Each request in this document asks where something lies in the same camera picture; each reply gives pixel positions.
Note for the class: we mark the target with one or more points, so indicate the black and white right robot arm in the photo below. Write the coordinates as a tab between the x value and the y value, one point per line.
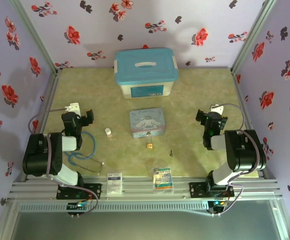
242	150

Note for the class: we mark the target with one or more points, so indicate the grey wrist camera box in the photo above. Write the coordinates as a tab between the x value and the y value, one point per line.
73	107
216	108

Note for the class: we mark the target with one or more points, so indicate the blue cartoon dog tin box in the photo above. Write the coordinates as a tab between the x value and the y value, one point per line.
146	122

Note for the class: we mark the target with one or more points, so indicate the small circuit board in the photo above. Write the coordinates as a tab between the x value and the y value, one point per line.
218	205
78	206

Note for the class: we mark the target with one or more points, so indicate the blue stethoscope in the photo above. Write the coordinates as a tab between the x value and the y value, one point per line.
94	142

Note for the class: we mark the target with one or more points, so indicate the aluminium frame post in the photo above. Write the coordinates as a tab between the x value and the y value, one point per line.
252	37
35	35

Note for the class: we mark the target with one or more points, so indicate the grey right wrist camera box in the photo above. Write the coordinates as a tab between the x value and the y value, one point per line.
216	108

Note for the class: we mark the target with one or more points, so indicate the blue green plastic packet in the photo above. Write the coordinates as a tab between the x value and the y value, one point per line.
163	180

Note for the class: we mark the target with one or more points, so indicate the small metal key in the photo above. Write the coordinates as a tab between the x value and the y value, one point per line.
171	153

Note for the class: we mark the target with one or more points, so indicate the blue lidded plastic storage box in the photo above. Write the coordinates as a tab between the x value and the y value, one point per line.
146	67

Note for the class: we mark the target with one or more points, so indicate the small white pink bottle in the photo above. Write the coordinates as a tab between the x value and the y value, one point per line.
108	132

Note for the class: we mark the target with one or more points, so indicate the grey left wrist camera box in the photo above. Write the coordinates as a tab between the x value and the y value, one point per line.
73	107

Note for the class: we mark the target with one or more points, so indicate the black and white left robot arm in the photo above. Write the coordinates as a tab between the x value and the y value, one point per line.
40	155

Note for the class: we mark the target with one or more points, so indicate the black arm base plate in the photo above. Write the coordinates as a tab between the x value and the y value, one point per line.
92	191
197	190

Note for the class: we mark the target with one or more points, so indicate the aluminium frame side rail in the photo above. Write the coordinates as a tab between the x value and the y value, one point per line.
49	100
245	110

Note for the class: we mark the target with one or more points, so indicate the aluminium frame rail with slots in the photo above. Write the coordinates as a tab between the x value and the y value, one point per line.
144	193

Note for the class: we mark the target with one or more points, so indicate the brass padlock with steel shackle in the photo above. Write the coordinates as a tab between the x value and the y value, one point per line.
149	145

